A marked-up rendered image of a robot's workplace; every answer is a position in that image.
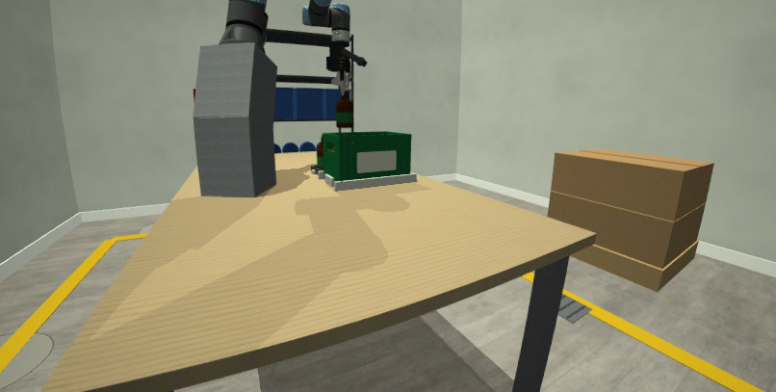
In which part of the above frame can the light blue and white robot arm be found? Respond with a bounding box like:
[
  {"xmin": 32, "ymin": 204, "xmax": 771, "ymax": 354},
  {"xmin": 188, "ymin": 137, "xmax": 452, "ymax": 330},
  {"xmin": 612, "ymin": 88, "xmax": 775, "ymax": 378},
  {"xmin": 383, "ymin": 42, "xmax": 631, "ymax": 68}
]
[{"xmin": 219, "ymin": 0, "xmax": 367, "ymax": 66}]

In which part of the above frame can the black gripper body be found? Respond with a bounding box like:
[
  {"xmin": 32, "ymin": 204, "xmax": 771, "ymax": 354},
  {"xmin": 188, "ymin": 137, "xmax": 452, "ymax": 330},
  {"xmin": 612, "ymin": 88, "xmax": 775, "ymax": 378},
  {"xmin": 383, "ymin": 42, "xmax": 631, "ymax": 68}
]
[{"xmin": 326, "ymin": 40, "xmax": 350, "ymax": 72}]

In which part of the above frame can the green plastic crate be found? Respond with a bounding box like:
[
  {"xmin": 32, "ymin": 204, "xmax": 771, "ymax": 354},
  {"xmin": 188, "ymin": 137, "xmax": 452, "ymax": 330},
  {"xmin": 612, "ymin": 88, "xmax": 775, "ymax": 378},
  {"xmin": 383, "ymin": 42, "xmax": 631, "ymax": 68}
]
[{"xmin": 323, "ymin": 131, "xmax": 411, "ymax": 182}]

